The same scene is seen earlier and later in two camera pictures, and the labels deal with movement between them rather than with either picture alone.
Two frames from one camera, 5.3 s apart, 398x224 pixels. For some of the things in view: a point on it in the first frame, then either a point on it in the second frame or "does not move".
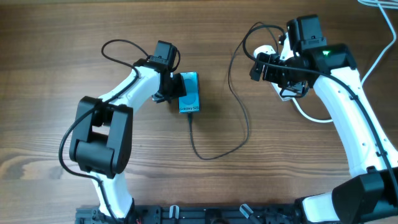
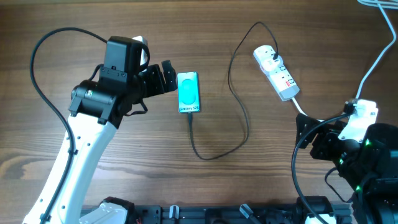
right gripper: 269,75 → 327,133
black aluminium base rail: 196,213 does not move
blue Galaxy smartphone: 190,103 does not move
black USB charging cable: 241,97 does not move
